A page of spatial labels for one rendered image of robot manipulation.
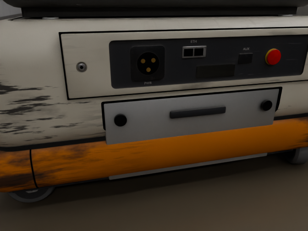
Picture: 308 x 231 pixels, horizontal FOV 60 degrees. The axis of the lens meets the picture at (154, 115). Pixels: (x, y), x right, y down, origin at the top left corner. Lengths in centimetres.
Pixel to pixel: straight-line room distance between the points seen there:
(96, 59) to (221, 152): 25
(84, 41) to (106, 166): 18
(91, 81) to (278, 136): 32
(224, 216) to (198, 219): 4
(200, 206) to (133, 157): 14
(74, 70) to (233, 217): 31
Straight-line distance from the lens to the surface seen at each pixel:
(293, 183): 56
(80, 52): 34
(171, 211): 44
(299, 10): 218
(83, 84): 35
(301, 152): 58
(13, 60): 36
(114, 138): 39
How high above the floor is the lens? 30
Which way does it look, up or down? 23 degrees down
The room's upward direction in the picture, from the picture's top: straight up
